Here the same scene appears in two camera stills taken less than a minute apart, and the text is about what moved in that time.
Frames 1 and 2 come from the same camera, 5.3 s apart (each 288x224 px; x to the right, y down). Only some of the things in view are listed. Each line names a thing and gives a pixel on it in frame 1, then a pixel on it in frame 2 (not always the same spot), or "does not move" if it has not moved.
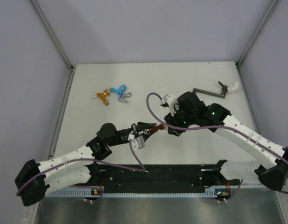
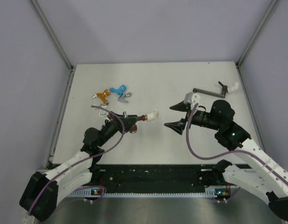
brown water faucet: [148, 131] -> [134, 129]
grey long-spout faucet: [222, 95] does not move
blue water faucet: [119, 91] does not move
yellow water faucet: [102, 96] does not move
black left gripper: [141, 126] -> [129, 121]
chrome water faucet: [120, 98] does not move
